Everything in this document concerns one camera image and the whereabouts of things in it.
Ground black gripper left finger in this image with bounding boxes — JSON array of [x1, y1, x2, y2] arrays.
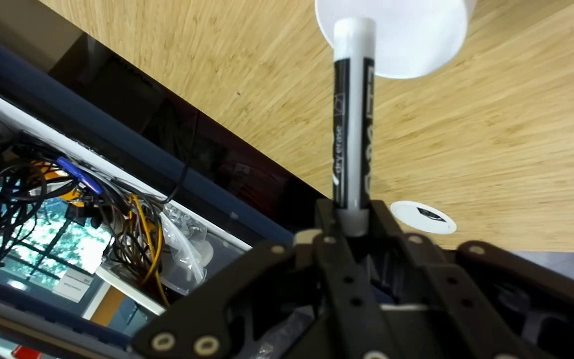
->
[[131, 197, 394, 359]]

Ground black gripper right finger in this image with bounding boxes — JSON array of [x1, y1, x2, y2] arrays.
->
[[364, 197, 574, 359]]

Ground black and white marker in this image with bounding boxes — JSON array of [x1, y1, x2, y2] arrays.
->
[[331, 16, 376, 237]]

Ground white mug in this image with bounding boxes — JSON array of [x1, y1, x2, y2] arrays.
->
[[313, 0, 478, 82]]

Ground crumpled clear plastic bag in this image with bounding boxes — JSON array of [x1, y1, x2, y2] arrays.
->
[[155, 201, 217, 299]]

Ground white workbench shelf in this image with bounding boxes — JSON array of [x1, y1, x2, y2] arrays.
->
[[0, 28, 297, 255]]

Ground clear bin with parts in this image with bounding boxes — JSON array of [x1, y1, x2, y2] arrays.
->
[[0, 195, 119, 297]]

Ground white round cable grommet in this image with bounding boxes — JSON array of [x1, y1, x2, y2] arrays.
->
[[388, 199, 458, 235]]

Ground tangled cable pile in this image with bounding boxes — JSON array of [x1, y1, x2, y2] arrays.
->
[[0, 136, 173, 305]]

